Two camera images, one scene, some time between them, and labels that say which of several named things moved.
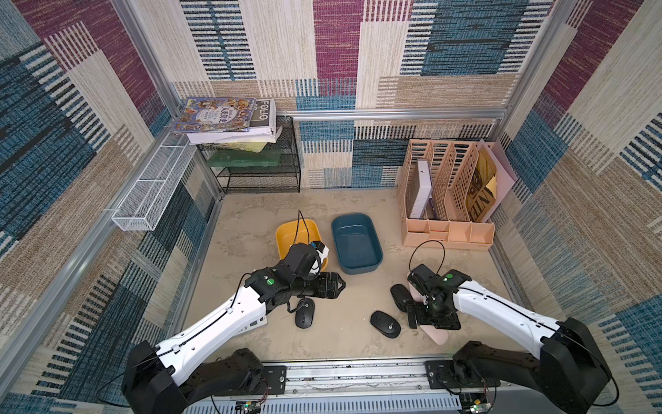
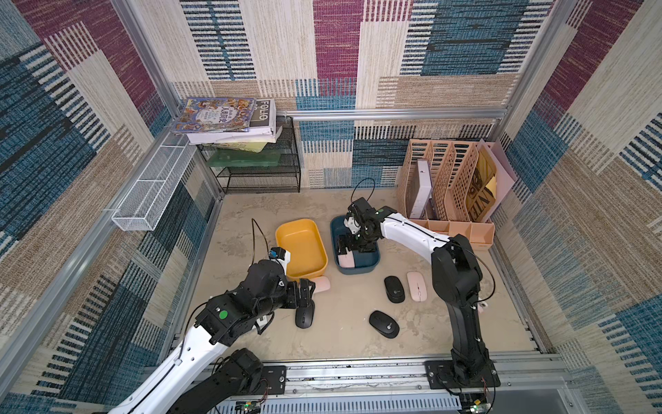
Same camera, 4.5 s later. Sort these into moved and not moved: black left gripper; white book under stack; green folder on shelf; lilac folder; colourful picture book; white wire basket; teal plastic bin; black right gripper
Moved: black left gripper; black right gripper
Not moved: lilac folder; green folder on shelf; colourful picture book; white wire basket; teal plastic bin; white book under stack
